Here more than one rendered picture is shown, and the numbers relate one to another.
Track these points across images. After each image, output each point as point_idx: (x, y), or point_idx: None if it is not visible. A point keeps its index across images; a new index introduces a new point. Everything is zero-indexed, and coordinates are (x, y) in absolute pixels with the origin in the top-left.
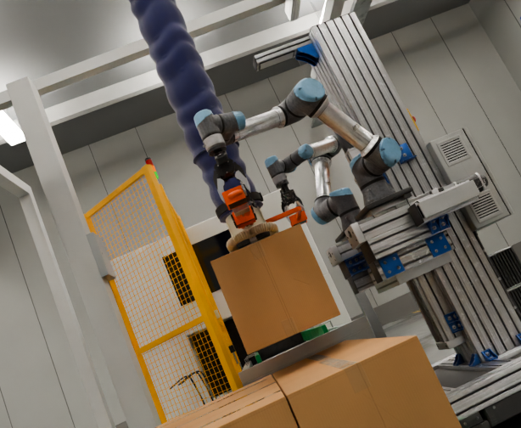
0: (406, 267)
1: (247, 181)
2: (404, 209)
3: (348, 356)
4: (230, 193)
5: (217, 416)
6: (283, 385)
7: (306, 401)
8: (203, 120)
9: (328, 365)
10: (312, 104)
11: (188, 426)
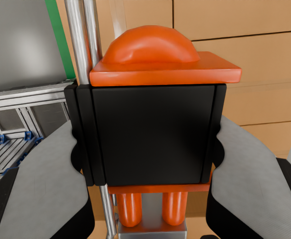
0: (3, 170)
1: (36, 146)
2: None
3: (104, 19)
4: (178, 40)
5: (234, 7)
6: (169, 22)
7: None
8: None
9: (124, 13)
10: None
11: (260, 37)
